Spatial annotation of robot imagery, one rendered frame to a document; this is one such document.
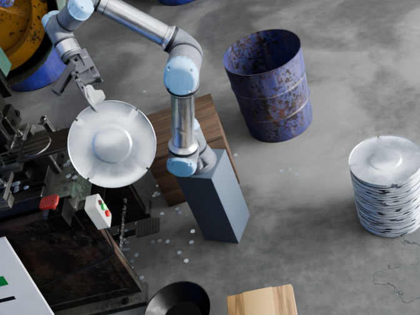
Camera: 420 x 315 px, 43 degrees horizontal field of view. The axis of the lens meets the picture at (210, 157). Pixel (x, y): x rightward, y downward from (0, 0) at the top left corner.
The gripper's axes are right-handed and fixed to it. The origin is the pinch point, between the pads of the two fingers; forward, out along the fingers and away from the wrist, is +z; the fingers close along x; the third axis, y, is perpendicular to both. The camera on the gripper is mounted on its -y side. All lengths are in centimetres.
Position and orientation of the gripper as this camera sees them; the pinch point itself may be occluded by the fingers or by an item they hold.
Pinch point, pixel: (94, 110)
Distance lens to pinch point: 178.5
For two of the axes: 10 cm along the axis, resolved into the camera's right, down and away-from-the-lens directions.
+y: 8.7, -4.7, 1.2
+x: -0.7, 1.3, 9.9
